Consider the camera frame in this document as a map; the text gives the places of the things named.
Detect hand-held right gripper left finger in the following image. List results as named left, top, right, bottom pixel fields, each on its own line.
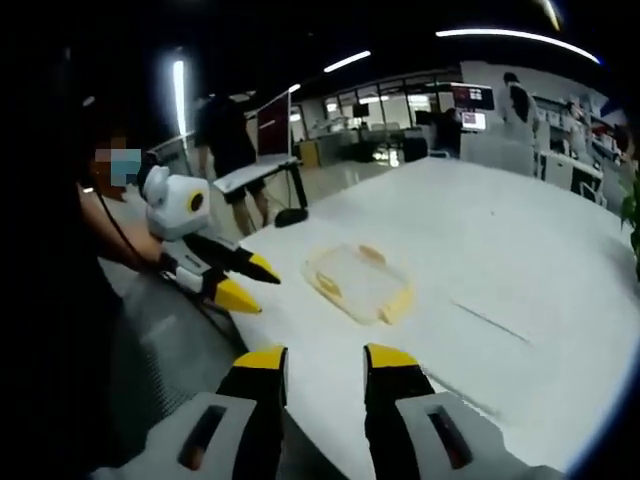
left=92, top=343, right=290, bottom=480

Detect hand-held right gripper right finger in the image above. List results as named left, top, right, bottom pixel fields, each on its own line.
left=363, top=342, right=566, bottom=480

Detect white standing desk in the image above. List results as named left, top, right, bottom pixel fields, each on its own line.
left=213, top=154, right=310, bottom=229

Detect clear plastic lid yellow clips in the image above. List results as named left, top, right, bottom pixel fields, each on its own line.
left=299, top=241, right=417, bottom=327

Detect long ceiling light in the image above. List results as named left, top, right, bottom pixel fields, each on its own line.
left=171, top=58, right=187, bottom=137
left=323, top=49, right=373, bottom=74
left=434, top=28, right=602, bottom=66

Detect red computer monitor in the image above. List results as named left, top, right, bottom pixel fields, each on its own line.
left=255, top=91, right=293, bottom=159

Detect yellow cabinet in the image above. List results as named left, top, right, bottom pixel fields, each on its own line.
left=299, top=139, right=322, bottom=169

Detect person's dark clothing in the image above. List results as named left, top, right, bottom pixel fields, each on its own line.
left=0, top=44, right=132, bottom=480

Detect white counter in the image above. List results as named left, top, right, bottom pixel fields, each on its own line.
left=533, top=149, right=607, bottom=205

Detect green plant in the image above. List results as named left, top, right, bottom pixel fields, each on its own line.
left=618, top=169, right=640, bottom=282

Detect black cable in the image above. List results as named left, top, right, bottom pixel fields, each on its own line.
left=93, top=189, right=156, bottom=265

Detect wall screen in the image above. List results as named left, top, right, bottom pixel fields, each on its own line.
left=449, top=82, right=496, bottom=134

